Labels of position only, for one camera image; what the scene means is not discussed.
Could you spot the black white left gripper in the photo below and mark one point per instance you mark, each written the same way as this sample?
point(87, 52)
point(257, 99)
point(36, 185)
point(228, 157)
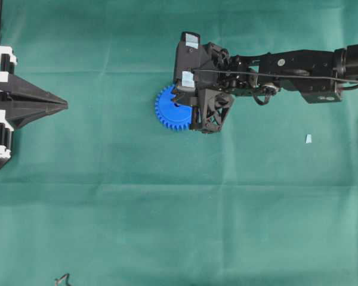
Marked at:
point(15, 115)

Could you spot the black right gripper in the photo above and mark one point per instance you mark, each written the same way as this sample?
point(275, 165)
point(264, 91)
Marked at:
point(209, 64)

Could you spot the blue plastic gear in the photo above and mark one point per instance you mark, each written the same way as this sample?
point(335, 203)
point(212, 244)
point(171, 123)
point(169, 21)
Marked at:
point(173, 116)

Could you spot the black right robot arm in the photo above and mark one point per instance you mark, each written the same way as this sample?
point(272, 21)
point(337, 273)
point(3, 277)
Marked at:
point(319, 76)

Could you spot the green table cloth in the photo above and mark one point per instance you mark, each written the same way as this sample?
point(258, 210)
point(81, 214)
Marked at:
point(104, 192)

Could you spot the small pale tape scrap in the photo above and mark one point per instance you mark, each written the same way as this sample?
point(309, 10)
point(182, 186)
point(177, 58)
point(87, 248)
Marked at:
point(308, 139)

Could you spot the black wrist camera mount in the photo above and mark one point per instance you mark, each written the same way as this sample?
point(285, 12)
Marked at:
point(209, 110)

